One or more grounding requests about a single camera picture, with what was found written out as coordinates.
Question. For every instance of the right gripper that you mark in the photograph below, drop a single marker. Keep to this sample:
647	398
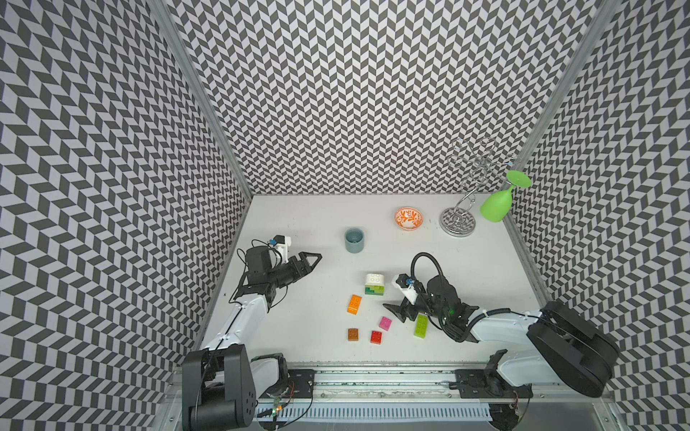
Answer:
405	308

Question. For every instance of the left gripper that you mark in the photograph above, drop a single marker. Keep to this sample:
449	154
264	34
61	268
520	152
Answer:
303	262

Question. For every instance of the lime long lego brick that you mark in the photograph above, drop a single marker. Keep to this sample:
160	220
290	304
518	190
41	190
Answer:
421	326

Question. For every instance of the pink square lego brick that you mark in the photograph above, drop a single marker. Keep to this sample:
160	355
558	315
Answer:
385	324

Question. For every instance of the white long lego brick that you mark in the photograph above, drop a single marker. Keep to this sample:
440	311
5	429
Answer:
374	280

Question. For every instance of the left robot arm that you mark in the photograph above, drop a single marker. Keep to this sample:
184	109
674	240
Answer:
224	389

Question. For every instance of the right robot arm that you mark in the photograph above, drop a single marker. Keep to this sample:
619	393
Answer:
554	345

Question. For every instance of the red square lego brick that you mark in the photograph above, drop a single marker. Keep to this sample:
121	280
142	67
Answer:
376	337

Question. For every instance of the orange long lego brick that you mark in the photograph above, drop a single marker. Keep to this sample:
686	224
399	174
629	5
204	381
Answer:
354	305

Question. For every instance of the teal ceramic cup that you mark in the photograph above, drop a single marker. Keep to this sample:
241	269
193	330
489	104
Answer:
354	240

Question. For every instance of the orange patterned small bowl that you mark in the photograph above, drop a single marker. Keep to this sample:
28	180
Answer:
409	219

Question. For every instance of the green plastic wine glass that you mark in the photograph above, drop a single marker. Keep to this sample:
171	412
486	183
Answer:
499	204

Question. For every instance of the chrome glass holder stand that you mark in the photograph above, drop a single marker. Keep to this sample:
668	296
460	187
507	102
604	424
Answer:
478	156

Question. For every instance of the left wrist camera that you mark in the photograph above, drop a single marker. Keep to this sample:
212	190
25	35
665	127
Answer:
281	244

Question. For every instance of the aluminium front rail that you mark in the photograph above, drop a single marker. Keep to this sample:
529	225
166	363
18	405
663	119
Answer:
387	382

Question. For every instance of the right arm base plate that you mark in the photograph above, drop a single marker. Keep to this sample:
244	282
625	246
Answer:
477	384

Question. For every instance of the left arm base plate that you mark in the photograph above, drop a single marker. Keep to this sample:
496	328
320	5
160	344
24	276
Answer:
295	383

